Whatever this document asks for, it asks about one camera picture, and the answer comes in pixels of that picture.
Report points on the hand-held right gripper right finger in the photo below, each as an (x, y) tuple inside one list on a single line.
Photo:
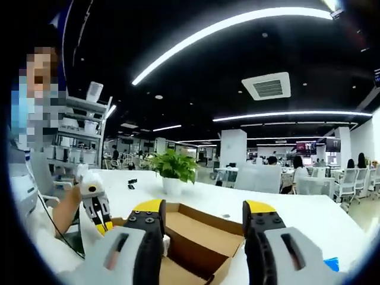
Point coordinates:
[(285, 255)]

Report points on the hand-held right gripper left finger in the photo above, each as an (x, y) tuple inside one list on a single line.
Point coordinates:
[(124, 255)]

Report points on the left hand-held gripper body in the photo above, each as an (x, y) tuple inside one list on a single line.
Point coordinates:
[(90, 184)]

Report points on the blue tissue pack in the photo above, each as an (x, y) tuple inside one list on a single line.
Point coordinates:
[(331, 264)]

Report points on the brown cardboard shoe box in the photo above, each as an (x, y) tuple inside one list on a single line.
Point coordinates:
[(202, 237)]

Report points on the white shelf rack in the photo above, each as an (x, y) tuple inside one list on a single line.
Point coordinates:
[(83, 133)]

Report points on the white chest device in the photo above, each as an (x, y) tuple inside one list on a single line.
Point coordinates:
[(23, 178)]

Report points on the potted green plant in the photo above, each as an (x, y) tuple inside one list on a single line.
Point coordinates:
[(175, 169)]

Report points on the white desk partition panel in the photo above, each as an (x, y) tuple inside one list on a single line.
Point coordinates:
[(258, 178)]

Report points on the white plastic basket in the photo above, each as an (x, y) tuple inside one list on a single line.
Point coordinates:
[(95, 92)]

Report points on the white ceiling light strip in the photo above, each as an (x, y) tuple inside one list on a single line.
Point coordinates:
[(222, 32), (291, 115)]

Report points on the white ceiling air vent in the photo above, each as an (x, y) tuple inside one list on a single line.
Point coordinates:
[(266, 86)]

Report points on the red wall screen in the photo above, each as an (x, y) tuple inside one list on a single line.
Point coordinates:
[(305, 148)]

